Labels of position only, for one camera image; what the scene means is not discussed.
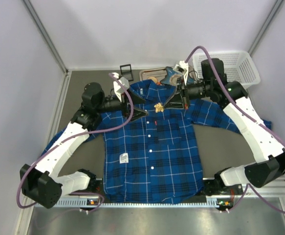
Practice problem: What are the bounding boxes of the gold brooch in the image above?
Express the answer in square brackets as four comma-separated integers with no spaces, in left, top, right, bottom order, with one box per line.
[154,103,164,113]

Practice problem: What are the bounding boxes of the blue plaid shirt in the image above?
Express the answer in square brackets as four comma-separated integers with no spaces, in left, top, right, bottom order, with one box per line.
[41,79,272,204]

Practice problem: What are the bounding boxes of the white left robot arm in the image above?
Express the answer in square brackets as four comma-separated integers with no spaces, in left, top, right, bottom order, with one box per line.
[17,80,148,209]

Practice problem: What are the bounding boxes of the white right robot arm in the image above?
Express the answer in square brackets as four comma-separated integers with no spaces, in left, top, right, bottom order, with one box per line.
[164,58,285,188]

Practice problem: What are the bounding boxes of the black brooch box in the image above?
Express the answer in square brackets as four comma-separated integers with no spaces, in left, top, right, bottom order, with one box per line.
[119,64,134,82]

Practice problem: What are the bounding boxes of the blue star-shaped dish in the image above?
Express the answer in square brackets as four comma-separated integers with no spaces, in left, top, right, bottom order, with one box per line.
[160,66,197,86]

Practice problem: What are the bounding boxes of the silver metal tray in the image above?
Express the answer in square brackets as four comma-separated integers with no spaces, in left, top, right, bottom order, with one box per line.
[139,65,197,81]

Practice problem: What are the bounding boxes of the orange cup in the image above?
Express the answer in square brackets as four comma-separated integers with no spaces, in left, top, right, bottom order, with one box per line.
[148,76,161,85]

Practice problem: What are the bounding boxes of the white plastic basket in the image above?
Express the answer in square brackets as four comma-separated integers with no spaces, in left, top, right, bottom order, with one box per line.
[192,50,261,87]

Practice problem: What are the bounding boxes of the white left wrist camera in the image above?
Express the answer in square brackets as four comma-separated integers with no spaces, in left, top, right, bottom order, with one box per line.
[113,73,130,102]

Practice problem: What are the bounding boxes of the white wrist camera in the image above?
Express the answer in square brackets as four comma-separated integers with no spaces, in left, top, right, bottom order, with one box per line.
[173,61,189,85]
[113,73,130,102]

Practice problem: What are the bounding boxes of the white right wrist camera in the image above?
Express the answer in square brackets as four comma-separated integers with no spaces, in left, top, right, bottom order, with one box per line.
[173,61,189,85]

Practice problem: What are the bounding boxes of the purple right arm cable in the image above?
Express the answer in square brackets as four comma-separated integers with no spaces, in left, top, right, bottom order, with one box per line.
[185,45,285,216]

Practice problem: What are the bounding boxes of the aluminium frame rail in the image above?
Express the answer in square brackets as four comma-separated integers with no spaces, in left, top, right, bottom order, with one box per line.
[48,177,285,211]

